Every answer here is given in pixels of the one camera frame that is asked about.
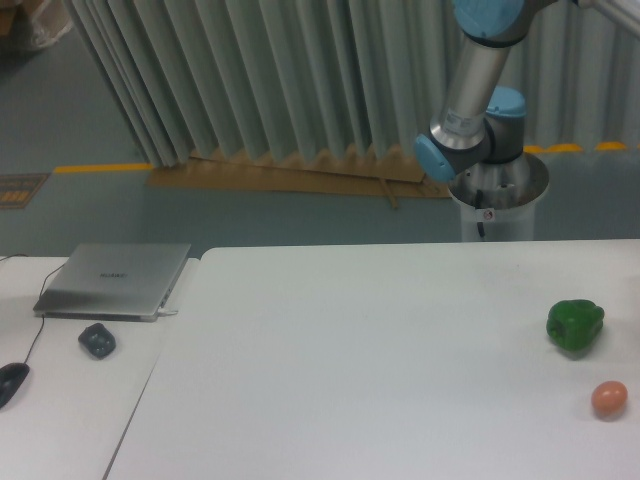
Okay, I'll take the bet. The green bell pepper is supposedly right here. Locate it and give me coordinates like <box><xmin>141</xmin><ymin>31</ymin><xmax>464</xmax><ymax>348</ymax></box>
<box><xmin>546</xmin><ymin>299</ymin><xmax>605</xmax><ymax>352</ymax></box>

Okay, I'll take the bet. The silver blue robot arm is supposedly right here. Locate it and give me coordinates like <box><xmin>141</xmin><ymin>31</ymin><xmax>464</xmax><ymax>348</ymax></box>
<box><xmin>414</xmin><ymin>1</ymin><xmax>552</xmax><ymax>183</ymax></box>

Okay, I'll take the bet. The brown cardboard sheet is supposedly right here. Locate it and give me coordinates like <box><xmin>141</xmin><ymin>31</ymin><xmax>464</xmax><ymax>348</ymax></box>
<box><xmin>146</xmin><ymin>145</ymin><xmax>450</xmax><ymax>209</ymax></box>

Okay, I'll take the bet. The white usb plug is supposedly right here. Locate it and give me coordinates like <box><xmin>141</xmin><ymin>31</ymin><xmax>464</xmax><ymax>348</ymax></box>
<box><xmin>157</xmin><ymin>308</ymin><xmax>179</xmax><ymax>317</ymax></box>

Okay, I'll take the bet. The pale green curtain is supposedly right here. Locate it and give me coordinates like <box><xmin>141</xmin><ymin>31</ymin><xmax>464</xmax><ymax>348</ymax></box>
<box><xmin>66</xmin><ymin>1</ymin><xmax>639</xmax><ymax>167</ymax></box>

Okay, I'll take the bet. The silver closed laptop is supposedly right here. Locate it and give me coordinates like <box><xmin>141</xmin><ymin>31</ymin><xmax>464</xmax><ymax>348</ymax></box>
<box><xmin>33</xmin><ymin>243</ymin><xmax>191</xmax><ymax>321</ymax></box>

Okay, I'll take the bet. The black small controller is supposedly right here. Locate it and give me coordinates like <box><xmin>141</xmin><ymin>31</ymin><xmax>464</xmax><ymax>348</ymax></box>
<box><xmin>78</xmin><ymin>323</ymin><xmax>117</xmax><ymax>360</ymax></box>

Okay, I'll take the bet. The brown egg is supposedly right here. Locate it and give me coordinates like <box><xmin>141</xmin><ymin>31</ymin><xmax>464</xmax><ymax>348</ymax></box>
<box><xmin>591</xmin><ymin>380</ymin><xmax>628</xmax><ymax>416</ymax></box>

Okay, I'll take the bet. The black computer mouse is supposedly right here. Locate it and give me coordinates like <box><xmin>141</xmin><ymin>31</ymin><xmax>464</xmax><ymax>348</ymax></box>
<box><xmin>0</xmin><ymin>362</ymin><xmax>30</xmax><ymax>408</ymax></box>

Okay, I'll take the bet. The clear plastic bag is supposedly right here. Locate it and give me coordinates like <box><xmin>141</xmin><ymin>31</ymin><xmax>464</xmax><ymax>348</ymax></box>
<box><xmin>15</xmin><ymin>0</ymin><xmax>73</xmax><ymax>52</ymax></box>

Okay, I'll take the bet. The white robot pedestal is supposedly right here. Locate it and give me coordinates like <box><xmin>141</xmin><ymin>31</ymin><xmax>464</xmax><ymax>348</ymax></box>
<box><xmin>448</xmin><ymin>153</ymin><xmax>550</xmax><ymax>242</ymax></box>

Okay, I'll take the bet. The black mouse cable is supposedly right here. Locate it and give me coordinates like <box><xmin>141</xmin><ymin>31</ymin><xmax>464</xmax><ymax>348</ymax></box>
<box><xmin>0</xmin><ymin>253</ymin><xmax>71</xmax><ymax>366</ymax></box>

